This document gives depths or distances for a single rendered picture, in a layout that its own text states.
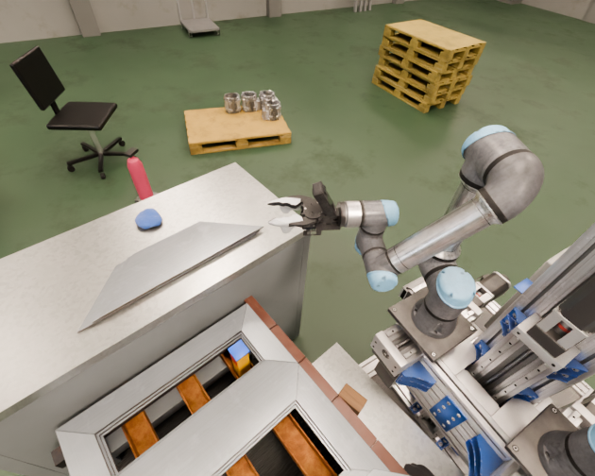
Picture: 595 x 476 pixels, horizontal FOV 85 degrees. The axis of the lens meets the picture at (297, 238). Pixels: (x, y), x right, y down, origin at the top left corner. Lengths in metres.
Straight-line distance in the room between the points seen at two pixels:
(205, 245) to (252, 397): 0.59
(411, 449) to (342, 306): 1.21
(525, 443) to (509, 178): 0.75
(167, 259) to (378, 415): 1.01
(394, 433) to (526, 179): 1.02
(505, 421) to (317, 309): 1.41
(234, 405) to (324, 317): 1.25
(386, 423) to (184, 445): 0.74
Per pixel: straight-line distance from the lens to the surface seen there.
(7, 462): 1.55
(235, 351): 1.29
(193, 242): 1.37
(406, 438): 1.49
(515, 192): 0.86
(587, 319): 1.03
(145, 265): 1.34
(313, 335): 2.30
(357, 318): 2.42
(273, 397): 1.27
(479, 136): 0.96
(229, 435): 1.25
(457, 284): 1.11
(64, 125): 3.66
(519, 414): 1.39
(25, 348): 1.36
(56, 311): 1.39
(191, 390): 1.49
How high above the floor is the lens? 2.07
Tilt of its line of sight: 47 degrees down
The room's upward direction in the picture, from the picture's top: 4 degrees clockwise
